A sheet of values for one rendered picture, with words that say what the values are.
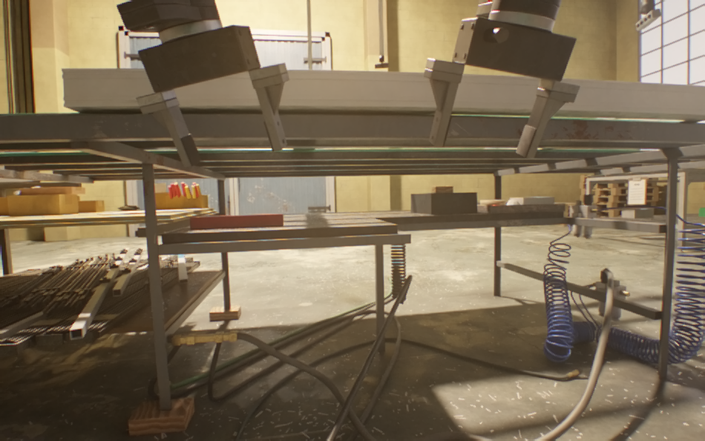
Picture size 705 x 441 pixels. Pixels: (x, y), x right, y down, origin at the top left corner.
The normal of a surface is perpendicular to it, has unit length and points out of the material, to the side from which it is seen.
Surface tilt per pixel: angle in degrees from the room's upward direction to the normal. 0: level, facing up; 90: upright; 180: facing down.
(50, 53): 90
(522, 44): 113
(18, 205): 90
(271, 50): 90
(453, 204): 90
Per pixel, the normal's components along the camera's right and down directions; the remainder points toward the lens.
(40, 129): 0.16, 0.07
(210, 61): -0.11, 0.47
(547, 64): 0.11, 0.46
